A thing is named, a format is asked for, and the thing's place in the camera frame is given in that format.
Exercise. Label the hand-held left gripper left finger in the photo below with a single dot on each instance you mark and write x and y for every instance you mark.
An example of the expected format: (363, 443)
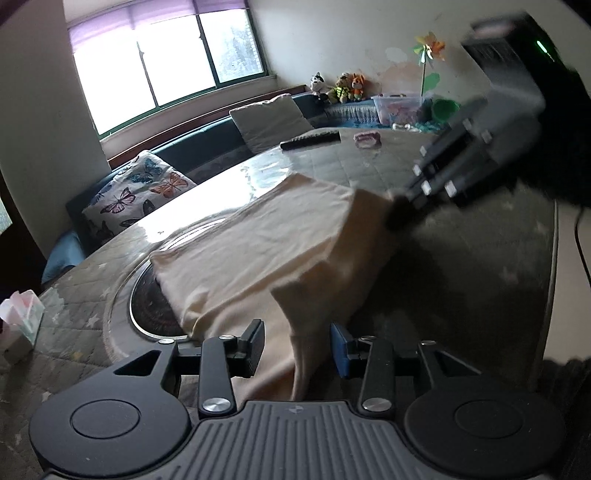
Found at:
(251, 350)

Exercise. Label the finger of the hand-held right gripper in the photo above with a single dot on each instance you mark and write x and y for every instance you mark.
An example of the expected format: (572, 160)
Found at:
(450, 143)
(434, 196)

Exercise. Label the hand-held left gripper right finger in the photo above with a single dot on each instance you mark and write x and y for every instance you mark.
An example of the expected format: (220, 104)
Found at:
(339, 353)

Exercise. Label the cream garment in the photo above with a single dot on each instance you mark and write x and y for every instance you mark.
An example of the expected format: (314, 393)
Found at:
(258, 258)

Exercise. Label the green plastic bucket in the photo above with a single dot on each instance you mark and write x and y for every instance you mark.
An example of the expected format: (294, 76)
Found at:
(445, 110)

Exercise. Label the white bone-shaped toy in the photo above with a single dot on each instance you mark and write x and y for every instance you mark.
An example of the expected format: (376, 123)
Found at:
(406, 128)

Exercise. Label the clear plastic storage box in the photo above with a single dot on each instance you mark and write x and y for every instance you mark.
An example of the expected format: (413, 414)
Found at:
(399, 110)

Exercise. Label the small pink toy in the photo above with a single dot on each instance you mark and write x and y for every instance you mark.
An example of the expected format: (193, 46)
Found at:
(367, 141)

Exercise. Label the colourful pinwheel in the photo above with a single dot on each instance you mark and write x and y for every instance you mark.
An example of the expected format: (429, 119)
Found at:
(430, 48)

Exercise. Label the orange plush toy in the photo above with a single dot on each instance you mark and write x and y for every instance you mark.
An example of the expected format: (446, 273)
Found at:
(358, 87)

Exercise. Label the round built-in cooker plate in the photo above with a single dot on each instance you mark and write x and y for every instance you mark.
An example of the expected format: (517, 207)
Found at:
(147, 307)

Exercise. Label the yellow vested plush toy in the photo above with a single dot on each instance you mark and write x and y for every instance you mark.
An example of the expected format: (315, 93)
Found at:
(340, 90)

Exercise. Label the black remote control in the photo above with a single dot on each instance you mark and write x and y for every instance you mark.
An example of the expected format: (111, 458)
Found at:
(309, 140)

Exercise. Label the black and white plush toy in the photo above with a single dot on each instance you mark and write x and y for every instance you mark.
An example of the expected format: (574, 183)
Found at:
(318, 84)

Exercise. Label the plain beige pillow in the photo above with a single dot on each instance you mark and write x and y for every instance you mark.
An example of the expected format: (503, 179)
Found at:
(272, 122)

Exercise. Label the butterfly print pillow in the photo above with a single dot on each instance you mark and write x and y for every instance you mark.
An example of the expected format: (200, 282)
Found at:
(134, 194)

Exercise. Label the blue sofa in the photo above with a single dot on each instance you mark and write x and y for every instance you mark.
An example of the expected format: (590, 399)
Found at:
(203, 143)

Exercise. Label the tissue box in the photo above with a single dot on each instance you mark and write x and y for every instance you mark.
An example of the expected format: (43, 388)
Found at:
(21, 323)

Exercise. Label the green framed window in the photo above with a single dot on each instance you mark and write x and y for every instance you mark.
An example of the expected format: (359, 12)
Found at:
(175, 69)

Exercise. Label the purple roller blind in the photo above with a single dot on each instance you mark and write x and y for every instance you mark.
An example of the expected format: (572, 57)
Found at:
(138, 21)

